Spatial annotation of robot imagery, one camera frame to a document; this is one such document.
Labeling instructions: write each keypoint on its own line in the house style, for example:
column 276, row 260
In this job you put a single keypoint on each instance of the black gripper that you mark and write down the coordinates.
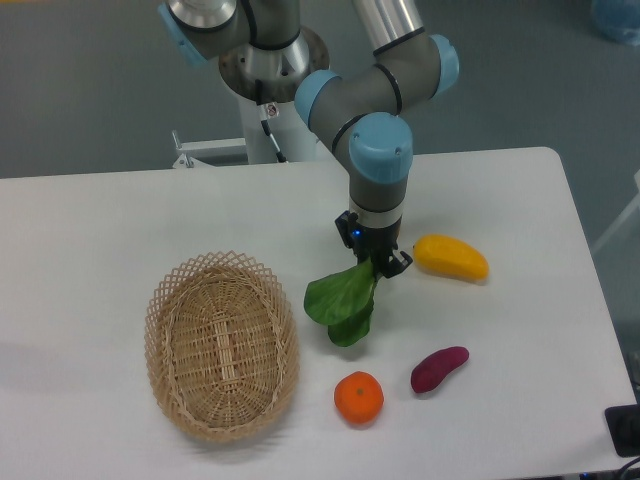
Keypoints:
column 378, row 244

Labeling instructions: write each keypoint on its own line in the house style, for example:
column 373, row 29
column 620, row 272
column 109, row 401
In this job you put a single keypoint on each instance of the green leafy bok choy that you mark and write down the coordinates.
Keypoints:
column 343, row 302

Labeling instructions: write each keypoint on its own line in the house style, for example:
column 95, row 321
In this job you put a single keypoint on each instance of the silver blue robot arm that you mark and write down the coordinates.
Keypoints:
column 357, row 120

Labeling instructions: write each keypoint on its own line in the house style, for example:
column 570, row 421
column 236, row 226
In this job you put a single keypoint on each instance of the yellow mango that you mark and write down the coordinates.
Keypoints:
column 451, row 257

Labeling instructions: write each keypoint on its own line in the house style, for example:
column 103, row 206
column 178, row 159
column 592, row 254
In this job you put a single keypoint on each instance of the purple sweet potato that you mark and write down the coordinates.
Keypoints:
column 432, row 370

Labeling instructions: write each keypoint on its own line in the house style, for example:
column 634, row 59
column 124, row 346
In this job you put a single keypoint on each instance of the orange tangerine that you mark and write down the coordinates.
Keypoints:
column 359, row 398

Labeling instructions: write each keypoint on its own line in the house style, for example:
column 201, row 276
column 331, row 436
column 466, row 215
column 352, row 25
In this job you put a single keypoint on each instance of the woven wicker basket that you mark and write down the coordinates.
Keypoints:
column 221, row 347

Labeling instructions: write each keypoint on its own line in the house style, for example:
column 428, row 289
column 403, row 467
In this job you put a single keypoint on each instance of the black device at edge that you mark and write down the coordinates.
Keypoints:
column 623, row 426

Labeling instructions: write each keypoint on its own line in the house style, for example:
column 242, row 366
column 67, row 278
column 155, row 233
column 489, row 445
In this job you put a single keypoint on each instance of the blue plastic bag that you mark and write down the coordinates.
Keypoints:
column 617, row 19

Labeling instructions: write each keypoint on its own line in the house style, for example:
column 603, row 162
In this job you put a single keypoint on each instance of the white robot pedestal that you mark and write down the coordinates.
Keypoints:
column 264, row 83

